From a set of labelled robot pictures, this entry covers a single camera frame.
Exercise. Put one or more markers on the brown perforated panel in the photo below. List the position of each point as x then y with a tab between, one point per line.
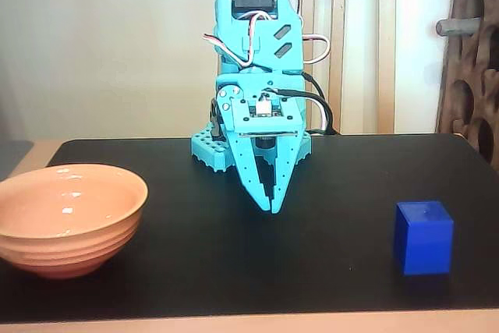
456	60

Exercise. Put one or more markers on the cream vertical slat screen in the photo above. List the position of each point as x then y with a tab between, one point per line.
366	36

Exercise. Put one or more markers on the orange bowl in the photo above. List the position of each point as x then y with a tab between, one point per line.
78	255

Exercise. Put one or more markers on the grey cylindrical peg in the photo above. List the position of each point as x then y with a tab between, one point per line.
460	25

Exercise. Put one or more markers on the turquoise robot arm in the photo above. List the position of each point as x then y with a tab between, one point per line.
288	17

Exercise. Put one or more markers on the turquoise perforated robot base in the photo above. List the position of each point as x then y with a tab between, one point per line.
208	149

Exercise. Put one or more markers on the turquoise gripper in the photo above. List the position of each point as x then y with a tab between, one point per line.
245	169

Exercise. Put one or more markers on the turquoise wrist camera box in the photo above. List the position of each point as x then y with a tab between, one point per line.
269	122

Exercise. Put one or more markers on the black table mat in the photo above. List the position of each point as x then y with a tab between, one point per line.
273	263

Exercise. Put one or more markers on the black table clamp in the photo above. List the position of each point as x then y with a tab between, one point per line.
215	118

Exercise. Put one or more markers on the blue cube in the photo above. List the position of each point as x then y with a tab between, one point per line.
425	243

